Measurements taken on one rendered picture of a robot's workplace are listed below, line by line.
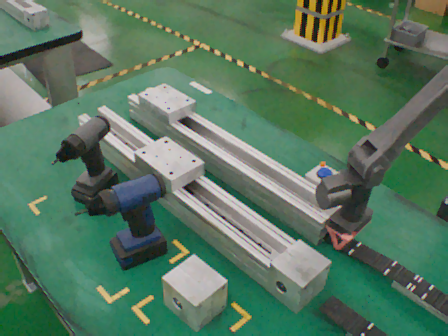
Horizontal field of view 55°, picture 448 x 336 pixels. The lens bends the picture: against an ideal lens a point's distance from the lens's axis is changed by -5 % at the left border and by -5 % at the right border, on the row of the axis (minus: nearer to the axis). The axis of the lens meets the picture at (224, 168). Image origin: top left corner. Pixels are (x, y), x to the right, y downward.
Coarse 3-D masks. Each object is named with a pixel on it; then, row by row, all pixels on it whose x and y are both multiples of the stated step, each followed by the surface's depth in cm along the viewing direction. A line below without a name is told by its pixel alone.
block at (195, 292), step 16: (192, 256) 95; (176, 272) 92; (192, 272) 92; (208, 272) 92; (176, 288) 89; (192, 288) 89; (208, 288) 89; (224, 288) 91; (176, 304) 92; (192, 304) 86; (208, 304) 89; (224, 304) 95; (192, 320) 90; (208, 320) 93
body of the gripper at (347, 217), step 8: (344, 208) 102; (352, 208) 100; (360, 208) 100; (368, 208) 106; (336, 216) 104; (344, 216) 103; (352, 216) 101; (360, 216) 101; (368, 216) 104; (336, 224) 102; (344, 224) 102; (352, 224) 102
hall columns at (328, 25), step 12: (300, 0) 394; (312, 0) 385; (324, 0) 376; (336, 0) 385; (300, 12) 400; (312, 12) 390; (324, 12) 382; (336, 12) 393; (300, 24) 406; (312, 24) 396; (324, 24) 389; (336, 24) 403; (300, 36) 412; (312, 36) 402; (324, 36) 398; (336, 36) 413
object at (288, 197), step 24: (144, 120) 148; (192, 120) 141; (192, 144) 133; (216, 144) 134; (240, 144) 130; (216, 168) 129; (240, 168) 121; (264, 168) 125; (240, 192) 125; (264, 192) 117; (288, 192) 114; (312, 192) 115; (288, 216) 115; (312, 216) 108; (312, 240) 111
